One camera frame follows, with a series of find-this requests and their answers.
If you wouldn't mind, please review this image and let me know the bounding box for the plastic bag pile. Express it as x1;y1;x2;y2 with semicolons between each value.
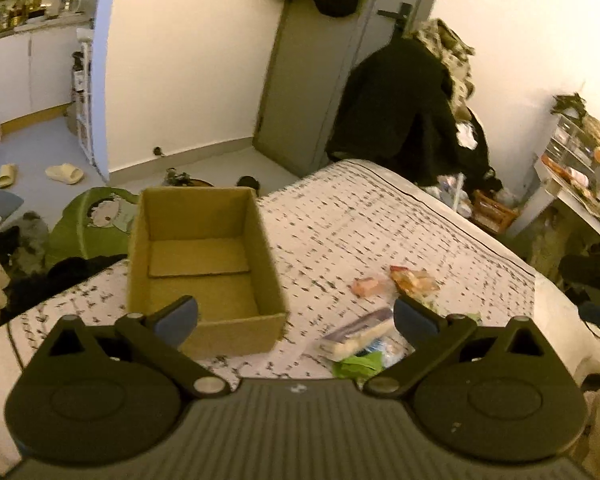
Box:
425;175;473;216

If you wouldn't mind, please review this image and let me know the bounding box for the orange bread snack packet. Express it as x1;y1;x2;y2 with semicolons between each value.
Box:
389;265;440;297

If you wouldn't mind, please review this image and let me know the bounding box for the white kitchen cabinet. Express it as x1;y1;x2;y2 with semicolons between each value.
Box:
0;20;93;126

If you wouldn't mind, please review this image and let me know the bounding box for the row of counter bottles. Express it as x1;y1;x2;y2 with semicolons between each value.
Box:
0;2;48;36

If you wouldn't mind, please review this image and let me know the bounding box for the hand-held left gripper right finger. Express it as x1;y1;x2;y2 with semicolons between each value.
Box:
362;296;548;402

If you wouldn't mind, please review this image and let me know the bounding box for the blue and white snack packet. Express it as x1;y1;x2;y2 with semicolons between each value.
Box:
375;332;413;368

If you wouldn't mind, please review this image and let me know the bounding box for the blue-grey pad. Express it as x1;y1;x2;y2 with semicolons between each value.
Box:
0;190;25;221

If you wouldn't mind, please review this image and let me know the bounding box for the black coat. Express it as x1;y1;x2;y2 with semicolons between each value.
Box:
325;37;491;186

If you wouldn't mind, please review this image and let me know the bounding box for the green cartoon cushion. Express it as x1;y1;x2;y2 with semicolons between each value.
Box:
45;186;143;268

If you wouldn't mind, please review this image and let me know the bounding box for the black bag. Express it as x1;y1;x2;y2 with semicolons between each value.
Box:
557;252;600;291

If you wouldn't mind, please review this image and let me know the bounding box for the white cloth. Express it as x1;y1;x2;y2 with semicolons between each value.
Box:
455;122;478;151

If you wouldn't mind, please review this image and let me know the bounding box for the pink snack packet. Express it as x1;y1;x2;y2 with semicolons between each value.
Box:
352;276;388;298

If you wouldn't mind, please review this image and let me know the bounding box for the grey room door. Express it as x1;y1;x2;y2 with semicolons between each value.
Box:
252;0;446;178

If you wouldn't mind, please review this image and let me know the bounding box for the camouflage patterned garment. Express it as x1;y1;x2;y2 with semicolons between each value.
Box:
412;17;476;111

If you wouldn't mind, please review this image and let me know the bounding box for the slim white rack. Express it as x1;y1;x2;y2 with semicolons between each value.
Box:
70;30;98;161

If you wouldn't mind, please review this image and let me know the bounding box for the wooden crate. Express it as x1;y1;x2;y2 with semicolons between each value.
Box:
472;190;520;235

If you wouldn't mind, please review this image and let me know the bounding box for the black door handle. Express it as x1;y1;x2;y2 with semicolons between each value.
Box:
377;4;413;38

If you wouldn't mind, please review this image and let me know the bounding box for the dark green plant decoration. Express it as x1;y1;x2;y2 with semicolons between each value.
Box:
552;92;588;116

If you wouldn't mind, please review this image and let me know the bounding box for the white and purple snack packet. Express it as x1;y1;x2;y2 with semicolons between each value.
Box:
316;307;396;361

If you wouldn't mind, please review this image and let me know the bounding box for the bed with patterned sheet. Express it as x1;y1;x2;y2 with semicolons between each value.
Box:
0;159;600;391

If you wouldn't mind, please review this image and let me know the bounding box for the clear drawer organizer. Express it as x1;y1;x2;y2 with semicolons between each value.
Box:
545;112;600;171

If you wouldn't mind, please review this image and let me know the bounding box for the dark floor clutter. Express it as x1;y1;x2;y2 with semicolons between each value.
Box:
162;167;260;193

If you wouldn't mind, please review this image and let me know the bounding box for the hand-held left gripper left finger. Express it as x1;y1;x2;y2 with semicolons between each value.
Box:
44;296;230;402

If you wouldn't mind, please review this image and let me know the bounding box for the green snack packet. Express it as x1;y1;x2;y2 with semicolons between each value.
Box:
332;351;386;380

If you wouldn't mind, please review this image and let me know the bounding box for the cardboard box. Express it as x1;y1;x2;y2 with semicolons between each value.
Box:
126;186;287;358

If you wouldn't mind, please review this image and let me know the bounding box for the dark cloth pile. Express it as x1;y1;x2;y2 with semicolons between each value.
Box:
0;255;131;311

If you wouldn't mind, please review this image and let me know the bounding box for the white desk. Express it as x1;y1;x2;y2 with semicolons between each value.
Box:
507;160;600;256

